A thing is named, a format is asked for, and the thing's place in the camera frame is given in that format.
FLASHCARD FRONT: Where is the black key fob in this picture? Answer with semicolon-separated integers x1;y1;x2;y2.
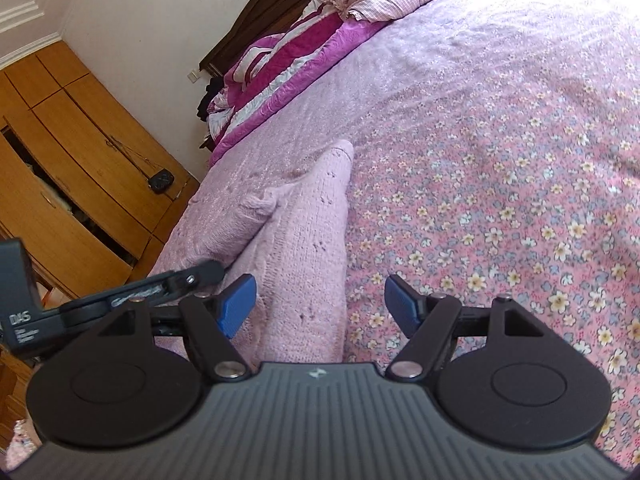
148;170;176;195

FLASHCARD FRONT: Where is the pink knit sweater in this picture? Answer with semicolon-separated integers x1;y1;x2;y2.
150;140;356;363

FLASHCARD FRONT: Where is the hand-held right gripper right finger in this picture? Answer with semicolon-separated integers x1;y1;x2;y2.
384;274;546;380

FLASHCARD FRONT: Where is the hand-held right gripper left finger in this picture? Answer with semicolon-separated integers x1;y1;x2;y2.
95;274;258;381

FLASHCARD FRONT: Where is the magenta and white blanket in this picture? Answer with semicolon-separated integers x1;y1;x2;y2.
207;2;391;168

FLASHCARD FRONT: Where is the dark cloth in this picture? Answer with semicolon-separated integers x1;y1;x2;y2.
196;76;224;122

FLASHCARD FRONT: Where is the dark wooden headboard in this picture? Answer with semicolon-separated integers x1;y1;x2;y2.
199;0;346;75

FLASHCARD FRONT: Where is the light wooden wardrobe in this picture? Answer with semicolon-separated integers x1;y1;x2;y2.
0;42;199;313

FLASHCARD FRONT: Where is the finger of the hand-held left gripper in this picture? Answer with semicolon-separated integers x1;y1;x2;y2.
102;259;225;314

